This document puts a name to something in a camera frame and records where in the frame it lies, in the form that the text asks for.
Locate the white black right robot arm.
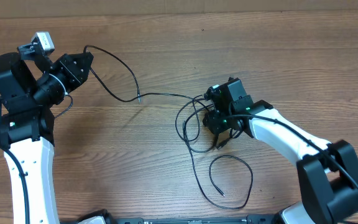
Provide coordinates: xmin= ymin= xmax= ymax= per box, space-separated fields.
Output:
xmin=203 ymin=78 xmax=358 ymax=223

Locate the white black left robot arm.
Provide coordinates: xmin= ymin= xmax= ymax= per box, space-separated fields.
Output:
xmin=0 ymin=52 xmax=93 ymax=223

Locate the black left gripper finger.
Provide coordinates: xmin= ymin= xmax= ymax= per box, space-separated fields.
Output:
xmin=76 ymin=60 xmax=92 ymax=83
xmin=70 ymin=52 xmax=94 ymax=64

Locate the braided black usb cable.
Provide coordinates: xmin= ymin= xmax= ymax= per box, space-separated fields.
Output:
xmin=181 ymin=121 xmax=254 ymax=210

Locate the thin black usb cable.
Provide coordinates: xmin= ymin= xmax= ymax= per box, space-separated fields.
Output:
xmin=175 ymin=95 xmax=232 ymax=154

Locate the smooth black usb cable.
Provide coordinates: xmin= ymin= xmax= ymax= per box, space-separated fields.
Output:
xmin=83 ymin=45 xmax=211 ymax=110

